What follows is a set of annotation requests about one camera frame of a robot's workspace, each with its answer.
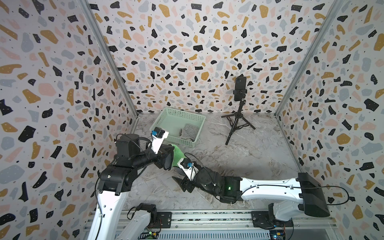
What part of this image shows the green and grey dishcloth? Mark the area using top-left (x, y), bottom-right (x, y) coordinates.
top-left (171, 144), bottom-right (185, 168)

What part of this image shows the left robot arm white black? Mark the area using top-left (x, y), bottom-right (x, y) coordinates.
top-left (88, 129), bottom-right (175, 240)

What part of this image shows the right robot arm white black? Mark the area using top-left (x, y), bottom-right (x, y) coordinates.
top-left (173, 164), bottom-right (331, 222)

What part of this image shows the grey patterned cloth in basket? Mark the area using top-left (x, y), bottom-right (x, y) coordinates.
top-left (179, 124), bottom-right (200, 142)

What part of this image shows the mint green plastic basket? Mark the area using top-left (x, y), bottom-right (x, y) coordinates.
top-left (150, 107), bottom-right (206, 148)

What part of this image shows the black phone on tripod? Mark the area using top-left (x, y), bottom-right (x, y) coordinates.
top-left (233, 77), bottom-right (248, 102)

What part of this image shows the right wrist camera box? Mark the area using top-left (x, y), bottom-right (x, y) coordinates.
top-left (178, 158), bottom-right (199, 182)

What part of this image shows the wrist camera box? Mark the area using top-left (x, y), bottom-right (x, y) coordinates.
top-left (178, 158), bottom-right (199, 182)
top-left (151, 127), bottom-right (169, 154)

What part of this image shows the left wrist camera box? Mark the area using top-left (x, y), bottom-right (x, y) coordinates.
top-left (151, 127), bottom-right (169, 154)

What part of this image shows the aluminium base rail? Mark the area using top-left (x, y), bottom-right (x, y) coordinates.
top-left (83, 209), bottom-right (340, 240)

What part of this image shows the black camera tripod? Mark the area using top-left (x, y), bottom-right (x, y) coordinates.
top-left (222, 99), bottom-right (256, 145)

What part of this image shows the aluminium corner post left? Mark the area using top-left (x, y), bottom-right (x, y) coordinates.
top-left (78, 0), bottom-right (138, 119)

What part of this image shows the aluminium corner post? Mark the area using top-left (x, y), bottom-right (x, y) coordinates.
top-left (275, 0), bottom-right (344, 118)
top-left (78, 0), bottom-right (138, 119)

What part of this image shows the aluminium corner post right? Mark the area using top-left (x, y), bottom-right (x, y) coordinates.
top-left (275, 0), bottom-right (344, 118)

